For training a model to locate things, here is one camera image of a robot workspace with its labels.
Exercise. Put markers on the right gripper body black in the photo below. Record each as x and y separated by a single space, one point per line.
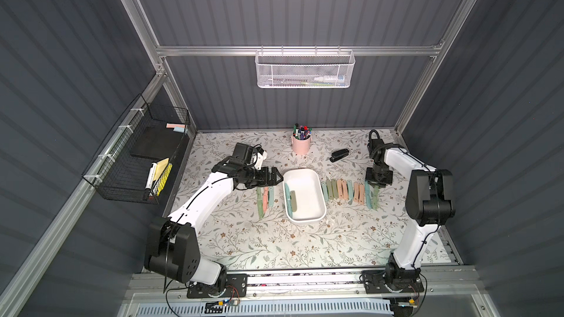
378 178

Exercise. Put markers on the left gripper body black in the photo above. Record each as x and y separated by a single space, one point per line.
266 176

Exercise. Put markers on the green celvinc knife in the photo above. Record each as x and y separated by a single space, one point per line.
260 202

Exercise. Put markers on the teal celvinc knife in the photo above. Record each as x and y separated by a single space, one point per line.
368 195

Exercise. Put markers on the pink folding fruit knife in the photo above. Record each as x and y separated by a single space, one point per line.
341 192

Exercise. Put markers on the olive folding fruit knife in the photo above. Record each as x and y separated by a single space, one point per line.
335 188

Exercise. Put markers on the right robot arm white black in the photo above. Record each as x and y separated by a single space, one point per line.
429 203

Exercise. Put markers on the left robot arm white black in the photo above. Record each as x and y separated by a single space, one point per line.
172 248

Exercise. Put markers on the light pink folding knife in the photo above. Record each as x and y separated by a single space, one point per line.
361 193

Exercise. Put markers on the salmon pink folding knife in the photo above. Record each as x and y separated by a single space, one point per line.
356 192

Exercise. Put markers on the teal folding knife in box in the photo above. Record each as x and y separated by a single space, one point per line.
288 200

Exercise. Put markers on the pale green folding knife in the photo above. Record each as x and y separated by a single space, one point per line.
293 201

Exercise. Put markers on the white storage box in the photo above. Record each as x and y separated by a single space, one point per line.
307 186

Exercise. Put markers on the black stapler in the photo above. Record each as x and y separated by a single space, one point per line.
339 155

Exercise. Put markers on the floral table mat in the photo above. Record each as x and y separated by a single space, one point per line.
349 235

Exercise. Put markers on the pink pen holder cup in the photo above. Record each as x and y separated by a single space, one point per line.
301 147

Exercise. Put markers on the pens in pink cup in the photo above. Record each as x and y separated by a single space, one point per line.
301 133

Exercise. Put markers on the yellow notepad in basket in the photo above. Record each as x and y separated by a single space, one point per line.
157 178

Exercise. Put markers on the black notebook in basket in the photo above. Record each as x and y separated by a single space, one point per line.
156 143

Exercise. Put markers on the white tube in basket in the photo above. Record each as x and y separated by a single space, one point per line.
335 81

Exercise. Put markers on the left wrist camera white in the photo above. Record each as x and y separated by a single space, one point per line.
259 155

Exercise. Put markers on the white wire wall basket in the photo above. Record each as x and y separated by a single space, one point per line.
296 70

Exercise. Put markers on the black wire side basket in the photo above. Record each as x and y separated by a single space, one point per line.
137 161

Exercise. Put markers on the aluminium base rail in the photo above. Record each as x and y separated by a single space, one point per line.
310 283

